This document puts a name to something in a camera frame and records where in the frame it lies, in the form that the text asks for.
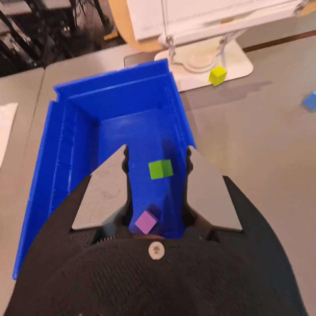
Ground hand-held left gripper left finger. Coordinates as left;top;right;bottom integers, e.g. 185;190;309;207
72;145;134;230

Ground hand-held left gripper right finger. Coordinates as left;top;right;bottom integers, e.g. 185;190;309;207
182;146;243;231

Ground purple foam cube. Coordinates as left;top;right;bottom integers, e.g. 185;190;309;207
134;210;158;234

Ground green foam cube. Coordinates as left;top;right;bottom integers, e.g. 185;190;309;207
148;159;174;180

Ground blue plastic bin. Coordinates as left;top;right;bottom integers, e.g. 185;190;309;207
12;58;197;280

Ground yellow foam cube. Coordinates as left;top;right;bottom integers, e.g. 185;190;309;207
209;65;227;87

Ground blue foam cube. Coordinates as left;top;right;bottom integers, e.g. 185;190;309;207
302;91;316;111

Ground white paper sheet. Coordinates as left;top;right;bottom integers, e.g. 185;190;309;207
0;102;19;171

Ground black metal legs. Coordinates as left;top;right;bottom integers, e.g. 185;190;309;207
0;0;116;77

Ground white document stand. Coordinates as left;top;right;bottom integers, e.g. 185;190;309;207
109;0;316;52

